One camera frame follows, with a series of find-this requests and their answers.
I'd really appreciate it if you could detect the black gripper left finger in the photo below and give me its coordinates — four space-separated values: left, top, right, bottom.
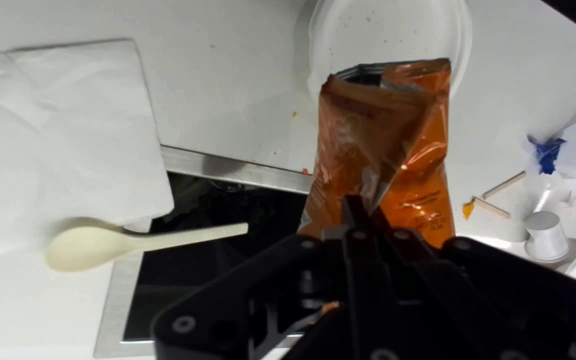
148 192 366 360

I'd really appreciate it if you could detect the cream plastic spoon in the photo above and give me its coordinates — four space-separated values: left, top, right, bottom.
44 220 252 274

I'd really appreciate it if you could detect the white plate with tab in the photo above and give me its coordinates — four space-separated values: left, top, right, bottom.
303 0 474 104

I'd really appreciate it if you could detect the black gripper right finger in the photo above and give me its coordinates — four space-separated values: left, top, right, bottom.
361 207 576 360

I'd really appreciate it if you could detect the small white pod cup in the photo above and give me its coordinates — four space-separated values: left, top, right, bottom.
521 210 571 266

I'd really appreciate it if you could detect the white paper napkin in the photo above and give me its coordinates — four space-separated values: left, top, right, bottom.
0 39 176 261

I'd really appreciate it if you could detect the wooden stirrer stick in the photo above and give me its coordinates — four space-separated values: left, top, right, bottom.
474 168 528 220

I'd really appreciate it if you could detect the large steel-rimmed recessed counter bin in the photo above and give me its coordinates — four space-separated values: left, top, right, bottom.
92 145 318 360

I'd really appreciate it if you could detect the orange snack packet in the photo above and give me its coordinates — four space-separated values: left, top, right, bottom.
295 57 458 251

